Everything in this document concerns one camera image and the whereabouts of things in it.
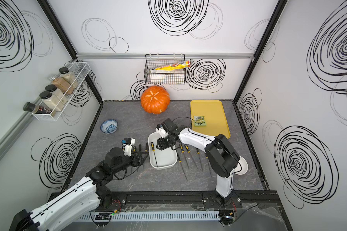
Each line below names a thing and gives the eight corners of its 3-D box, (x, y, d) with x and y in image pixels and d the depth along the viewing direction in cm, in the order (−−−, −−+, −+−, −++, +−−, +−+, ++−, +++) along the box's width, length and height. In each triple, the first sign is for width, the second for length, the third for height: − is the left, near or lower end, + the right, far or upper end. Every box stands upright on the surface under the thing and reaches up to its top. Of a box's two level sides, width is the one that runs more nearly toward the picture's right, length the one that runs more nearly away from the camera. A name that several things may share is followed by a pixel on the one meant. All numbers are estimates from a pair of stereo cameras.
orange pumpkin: (138, 113, 114) (133, 99, 102) (147, 98, 126) (144, 83, 113) (163, 119, 110) (161, 105, 98) (170, 103, 122) (170, 88, 109)
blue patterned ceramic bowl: (100, 134, 101) (97, 131, 98) (105, 122, 108) (103, 119, 105) (115, 134, 101) (113, 131, 98) (119, 122, 108) (117, 119, 105)
